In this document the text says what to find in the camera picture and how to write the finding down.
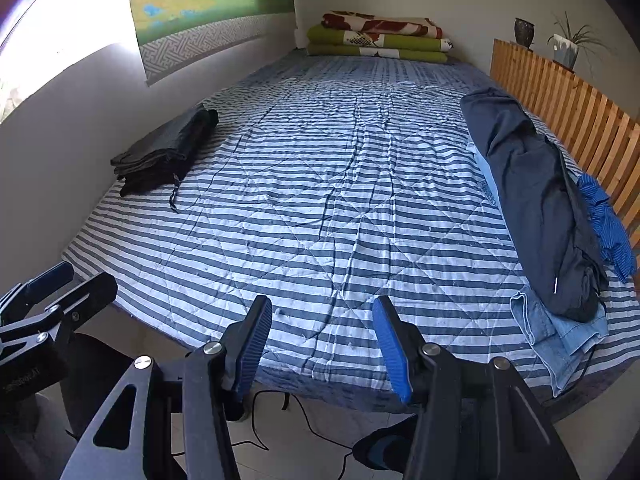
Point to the potted green plant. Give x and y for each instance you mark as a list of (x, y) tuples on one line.
[(567, 52)]

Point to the grey houndstooth shorts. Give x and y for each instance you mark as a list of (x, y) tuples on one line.
[(170, 132)]

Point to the bright window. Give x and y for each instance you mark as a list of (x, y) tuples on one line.
[(50, 35)]

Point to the wooden slatted rail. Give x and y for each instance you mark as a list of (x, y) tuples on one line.
[(575, 95)]

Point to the green map wall poster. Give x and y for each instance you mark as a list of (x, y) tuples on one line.
[(210, 5)]

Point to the striped blue white bed quilt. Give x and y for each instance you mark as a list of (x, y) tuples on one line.
[(325, 200)]

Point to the navy jacket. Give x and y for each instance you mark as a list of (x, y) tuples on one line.
[(540, 200)]

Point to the blue striped garment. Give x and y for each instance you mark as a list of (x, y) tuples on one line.
[(607, 225)]

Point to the black folded clothes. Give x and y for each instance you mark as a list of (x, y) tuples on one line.
[(145, 182)]

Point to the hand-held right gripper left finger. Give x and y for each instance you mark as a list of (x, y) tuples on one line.
[(252, 350)]

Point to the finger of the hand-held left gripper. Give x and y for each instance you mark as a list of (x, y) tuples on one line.
[(47, 277), (90, 290)]

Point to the person's right leg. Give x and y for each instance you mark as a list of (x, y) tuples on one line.
[(385, 447)]

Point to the red cream folded blanket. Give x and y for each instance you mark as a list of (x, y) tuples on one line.
[(380, 24)]

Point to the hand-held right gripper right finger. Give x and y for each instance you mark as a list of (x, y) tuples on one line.
[(392, 355)]

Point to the dark ceramic vase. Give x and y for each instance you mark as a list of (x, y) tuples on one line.
[(524, 34)]

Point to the green folded quilt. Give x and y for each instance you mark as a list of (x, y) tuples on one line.
[(330, 42)]

